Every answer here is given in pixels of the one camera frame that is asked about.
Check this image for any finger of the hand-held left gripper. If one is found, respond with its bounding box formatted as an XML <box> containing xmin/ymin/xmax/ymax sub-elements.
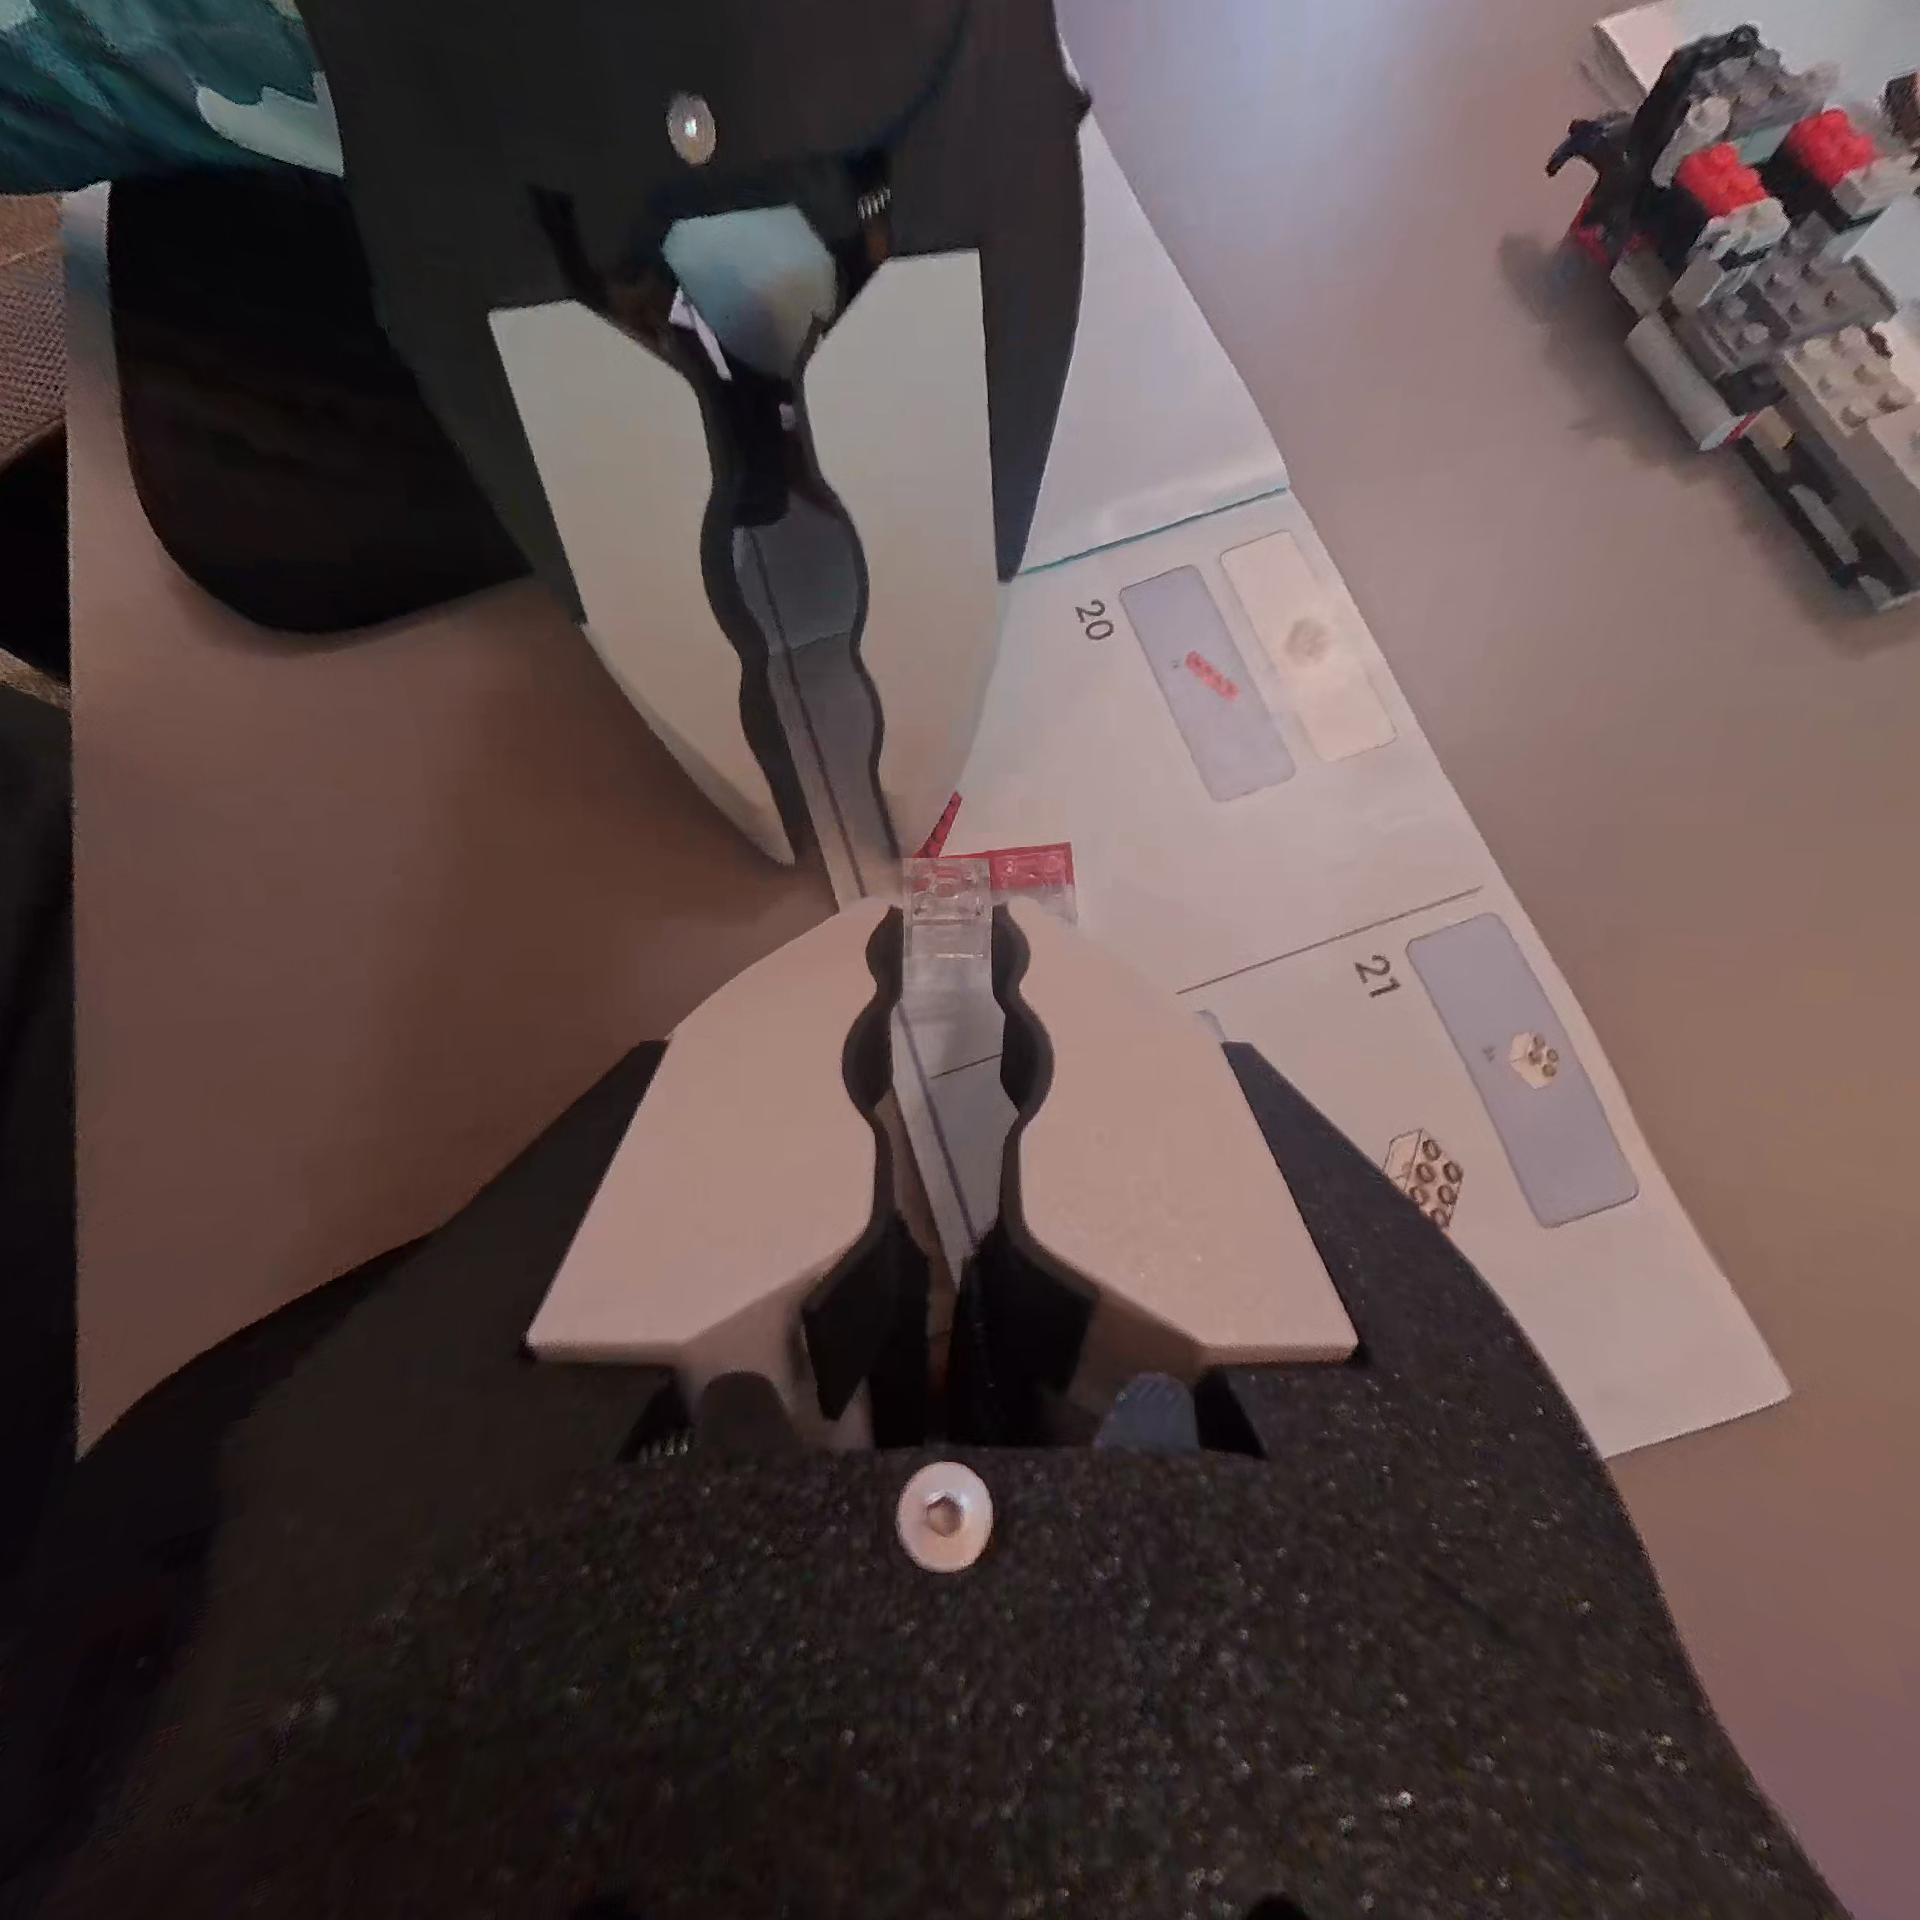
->
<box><xmin>485</xmin><ymin>300</ymin><xmax>805</xmax><ymax>871</ymax></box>
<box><xmin>780</xmin><ymin>243</ymin><xmax>1011</xmax><ymax>842</ymax></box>

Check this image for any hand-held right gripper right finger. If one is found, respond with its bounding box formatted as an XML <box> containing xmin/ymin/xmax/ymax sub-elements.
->
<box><xmin>954</xmin><ymin>905</ymin><xmax>1363</xmax><ymax>1453</ymax></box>

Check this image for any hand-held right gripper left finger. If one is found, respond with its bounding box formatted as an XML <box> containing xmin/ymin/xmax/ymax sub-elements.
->
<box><xmin>524</xmin><ymin>900</ymin><xmax>944</xmax><ymax>1453</ymax></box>

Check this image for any instruction booklet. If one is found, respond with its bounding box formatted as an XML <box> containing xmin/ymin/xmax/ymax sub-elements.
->
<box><xmin>735</xmin><ymin>112</ymin><xmax>1799</xmax><ymax>1460</ymax></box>
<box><xmin>1575</xmin><ymin>0</ymin><xmax>1773</xmax><ymax>121</ymax></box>

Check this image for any black foam pad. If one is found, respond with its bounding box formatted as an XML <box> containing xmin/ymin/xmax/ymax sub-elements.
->
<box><xmin>109</xmin><ymin>164</ymin><xmax>588</xmax><ymax>635</ymax></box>

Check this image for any closed instruction booklet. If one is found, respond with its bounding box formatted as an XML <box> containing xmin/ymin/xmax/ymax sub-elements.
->
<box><xmin>1575</xmin><ymin>0</ymin><xmax>1773</xmax><ymax>121</ymax></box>

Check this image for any toy brick truck model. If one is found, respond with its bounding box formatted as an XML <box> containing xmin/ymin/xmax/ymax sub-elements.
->
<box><xmin>1545</xmin><ymin>21</ymin><xmax>1920</xmax><ymax>613</ymax></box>

